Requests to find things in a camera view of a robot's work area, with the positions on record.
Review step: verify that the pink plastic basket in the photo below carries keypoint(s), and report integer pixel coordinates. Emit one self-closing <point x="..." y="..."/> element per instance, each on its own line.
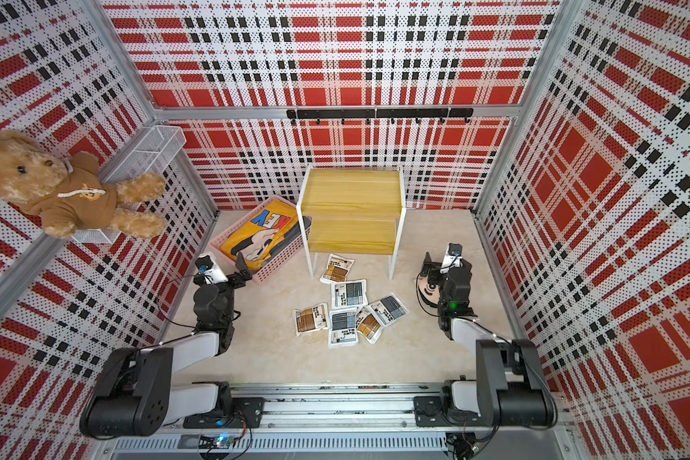
<point x="260" y="276"/>

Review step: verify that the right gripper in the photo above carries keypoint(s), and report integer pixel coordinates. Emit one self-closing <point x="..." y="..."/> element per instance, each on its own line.
<point x="433" y="278"/>

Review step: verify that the brown coffee bag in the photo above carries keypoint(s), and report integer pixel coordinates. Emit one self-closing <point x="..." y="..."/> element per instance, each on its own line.
<point x="311" y="319"/>
<point x="367" y="325"/>
<point x="337" y="269"/>

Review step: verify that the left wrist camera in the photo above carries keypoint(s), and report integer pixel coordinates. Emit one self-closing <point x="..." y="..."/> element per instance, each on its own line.
<point x="208" y="271"/>

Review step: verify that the grey coffee bag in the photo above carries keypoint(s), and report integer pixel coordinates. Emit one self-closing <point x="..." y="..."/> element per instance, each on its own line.
<point x="343" y="330"/>
<point x="349" y="294"/>
<point x="388" y="310"/>

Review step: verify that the brown teddy bear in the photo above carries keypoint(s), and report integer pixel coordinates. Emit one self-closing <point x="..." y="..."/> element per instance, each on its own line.
<point x="67" y="194"/>

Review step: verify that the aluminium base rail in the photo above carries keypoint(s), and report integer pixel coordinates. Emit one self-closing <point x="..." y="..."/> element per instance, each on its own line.
<point x="338" y="421"/>

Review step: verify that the small circuit board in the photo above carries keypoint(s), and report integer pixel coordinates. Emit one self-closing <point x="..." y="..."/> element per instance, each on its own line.
<point x="219" y="442"/>

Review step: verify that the black wall hook rail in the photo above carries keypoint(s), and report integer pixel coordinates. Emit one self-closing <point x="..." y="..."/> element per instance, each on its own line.
<point x="319" y="115"/>

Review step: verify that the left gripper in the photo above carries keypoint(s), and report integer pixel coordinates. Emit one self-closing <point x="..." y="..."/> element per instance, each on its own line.
<point x="243" y="271"/>

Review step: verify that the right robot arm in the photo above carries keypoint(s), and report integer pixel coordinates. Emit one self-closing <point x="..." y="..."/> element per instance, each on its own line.
<point x="508" y="389"/>

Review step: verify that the yellow two-tier shelf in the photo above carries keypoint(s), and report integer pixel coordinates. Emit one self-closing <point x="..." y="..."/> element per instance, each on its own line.
<point x="353" y="212"/>

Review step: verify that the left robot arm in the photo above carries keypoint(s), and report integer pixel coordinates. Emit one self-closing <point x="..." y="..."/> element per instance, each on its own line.
<point x="134" y="395"/>

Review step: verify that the white wire basket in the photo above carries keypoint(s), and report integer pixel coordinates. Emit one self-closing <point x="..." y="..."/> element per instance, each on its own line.
<point x="153" y="149"/>

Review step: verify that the yellow printed cloth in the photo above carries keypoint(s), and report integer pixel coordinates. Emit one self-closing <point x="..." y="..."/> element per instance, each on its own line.
<point x="262" y="235"/>

